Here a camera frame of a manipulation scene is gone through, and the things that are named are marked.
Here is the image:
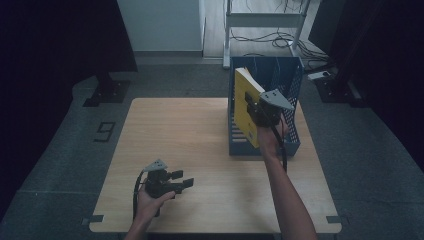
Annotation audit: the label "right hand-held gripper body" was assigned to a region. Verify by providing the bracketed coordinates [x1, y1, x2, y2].
[247, 88, 296, 129]

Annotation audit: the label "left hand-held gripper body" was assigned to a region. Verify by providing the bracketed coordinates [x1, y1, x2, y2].
[143, 158, 177, 200]

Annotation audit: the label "yellow book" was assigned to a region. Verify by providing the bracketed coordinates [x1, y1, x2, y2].
[233, 67, 268, 149]

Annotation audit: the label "blue file rack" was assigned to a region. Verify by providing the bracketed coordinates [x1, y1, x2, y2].
[227, 55, 305, 158]

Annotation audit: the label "person's left hand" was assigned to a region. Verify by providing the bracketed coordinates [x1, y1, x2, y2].
[134, 184, 177, 223]

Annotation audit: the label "person's right hand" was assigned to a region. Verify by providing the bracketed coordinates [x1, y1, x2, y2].
[255, 113, 291, 158]

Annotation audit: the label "white power strip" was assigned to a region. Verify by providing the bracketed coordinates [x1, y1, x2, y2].
[307, 70, 332, 82]

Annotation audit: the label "black stand base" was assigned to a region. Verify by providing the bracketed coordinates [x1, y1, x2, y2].
[83, 71, 132, 108]
[314, 74, 365, 108]

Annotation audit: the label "grey tape piece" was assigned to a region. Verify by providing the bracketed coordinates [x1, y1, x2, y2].
[325, 215, 350, 225]
[82, 214, 105, 225]

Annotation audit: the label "dark curtain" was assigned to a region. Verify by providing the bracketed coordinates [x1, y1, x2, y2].
[309, 0, 424, 171]
[0, 0, 139, 214]

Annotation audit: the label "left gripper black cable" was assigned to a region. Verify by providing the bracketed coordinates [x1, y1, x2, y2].
[132, 169, 148, 221]

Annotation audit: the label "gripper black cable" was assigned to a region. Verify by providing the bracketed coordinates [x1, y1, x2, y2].
[132, 169, 148, 221]
[270, 124, 289, 173]

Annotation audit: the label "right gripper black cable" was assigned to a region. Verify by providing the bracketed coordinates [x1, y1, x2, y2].
[270, 124, 289, 173]

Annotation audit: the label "black floor cables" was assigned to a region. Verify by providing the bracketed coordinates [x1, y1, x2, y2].
[229, 28, 332, 64]

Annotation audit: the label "white metal desk frame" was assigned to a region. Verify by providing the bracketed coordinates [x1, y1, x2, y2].
[222, 0, 313, 69]

